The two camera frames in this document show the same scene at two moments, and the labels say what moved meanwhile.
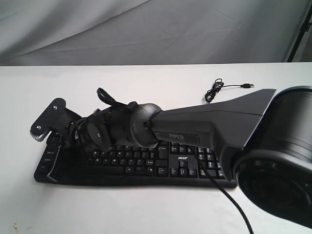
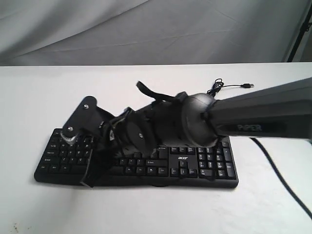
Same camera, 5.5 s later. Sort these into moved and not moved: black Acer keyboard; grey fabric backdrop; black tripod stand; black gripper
Moved: black gripper
Not moved: black Acer keyboard; black tripod stand; grey fabric backdrop
